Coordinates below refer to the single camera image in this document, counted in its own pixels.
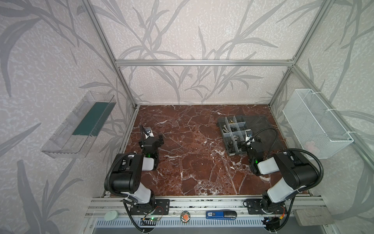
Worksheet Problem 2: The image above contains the grey compartment organizer box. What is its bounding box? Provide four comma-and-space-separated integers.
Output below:
217, 116, 255, 156

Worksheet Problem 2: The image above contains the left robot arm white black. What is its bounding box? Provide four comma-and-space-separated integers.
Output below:
104, 135, 164, 207

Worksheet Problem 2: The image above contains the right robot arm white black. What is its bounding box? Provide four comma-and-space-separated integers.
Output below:
244, 140, 324, 214

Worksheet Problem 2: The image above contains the pink object in basket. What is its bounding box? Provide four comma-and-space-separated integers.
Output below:
304, 141, 318, 153

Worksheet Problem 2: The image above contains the blue black usb device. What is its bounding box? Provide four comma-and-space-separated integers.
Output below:
206, 210, 237, 220

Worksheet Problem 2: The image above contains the small green circuit board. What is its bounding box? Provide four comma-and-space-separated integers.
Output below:
142, 216, 162, 222

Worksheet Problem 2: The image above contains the round orange button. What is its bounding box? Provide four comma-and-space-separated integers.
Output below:
180, 211, 191, 223

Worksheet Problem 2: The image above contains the white round disc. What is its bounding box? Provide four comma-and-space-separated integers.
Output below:
104, 210, 119, 221

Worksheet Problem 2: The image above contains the grey rectangular pad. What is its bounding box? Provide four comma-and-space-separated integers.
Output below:
294, 208, 334, 226

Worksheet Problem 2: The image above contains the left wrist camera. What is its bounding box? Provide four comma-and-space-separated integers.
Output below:
143, 127, 154, 139

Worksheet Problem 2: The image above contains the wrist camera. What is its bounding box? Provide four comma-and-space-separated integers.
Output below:
143, 127, 154, 139
245, 129, 254, 144

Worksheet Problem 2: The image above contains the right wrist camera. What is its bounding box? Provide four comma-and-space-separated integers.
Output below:
245, 129, 254, 144

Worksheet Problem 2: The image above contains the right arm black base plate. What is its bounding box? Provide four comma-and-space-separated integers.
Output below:
243, 198, 288, 215

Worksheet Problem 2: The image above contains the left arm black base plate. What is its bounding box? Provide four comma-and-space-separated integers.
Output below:
130, 199, 170, 215

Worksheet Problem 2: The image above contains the white wire mesh basket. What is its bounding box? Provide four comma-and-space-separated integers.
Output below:
283, 89, 354, 159

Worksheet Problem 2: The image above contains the clear plastic wall bin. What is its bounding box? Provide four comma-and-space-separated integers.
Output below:
41, 91, 116, 159

